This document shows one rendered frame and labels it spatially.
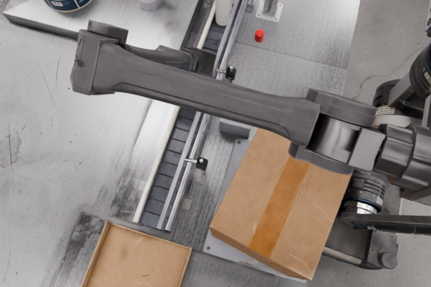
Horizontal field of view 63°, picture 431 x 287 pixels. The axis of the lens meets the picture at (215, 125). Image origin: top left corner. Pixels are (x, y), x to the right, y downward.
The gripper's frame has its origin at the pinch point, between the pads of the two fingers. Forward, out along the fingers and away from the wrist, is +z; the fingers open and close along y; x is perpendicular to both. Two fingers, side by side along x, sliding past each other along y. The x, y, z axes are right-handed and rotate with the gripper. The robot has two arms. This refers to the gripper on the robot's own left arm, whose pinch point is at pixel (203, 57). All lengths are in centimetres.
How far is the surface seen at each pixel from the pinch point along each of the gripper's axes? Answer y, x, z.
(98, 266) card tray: 11, 60, -35
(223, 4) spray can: -1.5, -17.3, 6.0
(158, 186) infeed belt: 1.0, 36.5, -22.7
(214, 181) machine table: -14.1, 34.1, -14.6
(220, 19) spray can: -0.8, -12.3, 12.0
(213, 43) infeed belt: -0.5, -3.9, 10.1
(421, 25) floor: -108, -32, 145
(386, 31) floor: -87, -24, 138
